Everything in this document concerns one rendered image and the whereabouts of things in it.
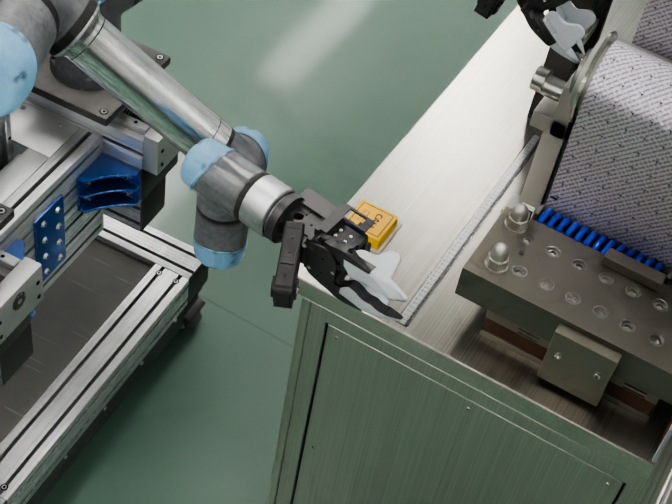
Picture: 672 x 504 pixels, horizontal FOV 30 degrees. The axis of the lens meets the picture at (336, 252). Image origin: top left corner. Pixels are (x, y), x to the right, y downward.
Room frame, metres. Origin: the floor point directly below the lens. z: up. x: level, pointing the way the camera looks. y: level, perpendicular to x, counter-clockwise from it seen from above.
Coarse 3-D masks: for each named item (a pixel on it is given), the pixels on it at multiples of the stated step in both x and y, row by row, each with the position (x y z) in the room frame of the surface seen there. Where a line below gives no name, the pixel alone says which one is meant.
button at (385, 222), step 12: (360, 204) 1.47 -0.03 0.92; (372, 204) 1.48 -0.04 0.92; (348, 216) 1.44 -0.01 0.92; (372, 216) 1.45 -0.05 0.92; (384, 216) 1.46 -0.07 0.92; (396, 216) 1.46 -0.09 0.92; (372, 228) 1.42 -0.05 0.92; (384, 228) 1.43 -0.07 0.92; (372, 240) 1.40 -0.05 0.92; (384, 240) 1.42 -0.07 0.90
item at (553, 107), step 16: (560, 80) 1.56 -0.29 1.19; (544, 96) 1.58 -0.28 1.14; (560, 96) 1.54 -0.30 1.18; (544, 112) 1.54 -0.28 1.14; (560, 112) 1.52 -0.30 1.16; (544, 128) 1.53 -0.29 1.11; (560, 128) 1.52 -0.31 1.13; (544, 144) 1.53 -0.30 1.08; (560, 144) 1.52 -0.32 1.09; (544, 160) 1.53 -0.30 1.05; (528, 176) 1.54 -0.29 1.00; (544, 176) 1.53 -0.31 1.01; (528, 192) 1.53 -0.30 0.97; (544, 192) 1.52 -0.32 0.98
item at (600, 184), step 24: (576, 144) 1.44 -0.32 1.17; (600, 144) 1.42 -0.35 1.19; (576, 168) 1.43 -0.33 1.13; (600, 168) 1.42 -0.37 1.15; (624, 168) 1.41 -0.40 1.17; (648, 168) 1.39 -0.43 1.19; (552, 192) 1.44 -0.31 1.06; (576, 192) 1.43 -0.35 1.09; (600, 192) 1.41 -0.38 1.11; (624, 192) 1.40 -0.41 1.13; (648, 192) 1.39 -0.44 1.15; (576, 216) 1.42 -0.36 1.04; (600, 216) 1.41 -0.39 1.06; (624, 216) 1.40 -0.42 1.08; (648, 216) 1.38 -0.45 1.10; (624, 240) 1.39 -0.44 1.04; (648, 240) 1.38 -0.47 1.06
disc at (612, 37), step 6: (612, 36) 1.52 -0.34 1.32; (606, 42) 1.49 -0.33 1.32; (600, 48) 1.48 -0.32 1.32; (600, 54) 1.48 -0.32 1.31; (594, 60) 1.46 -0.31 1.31; (594, 66) 1.47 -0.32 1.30; (588, 72) 1.45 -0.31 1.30; (588, 78) 1.46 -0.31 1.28; (582, 84) 1.44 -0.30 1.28; (582, 90) 1.44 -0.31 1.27; (576, 96) 1.43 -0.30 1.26; (576, 102) 1.43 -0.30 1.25; (576, 108) 1.45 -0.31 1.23; (570, 114) 1.44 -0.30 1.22; (576, 114) 1.46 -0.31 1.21; (570, 120) 1.45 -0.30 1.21
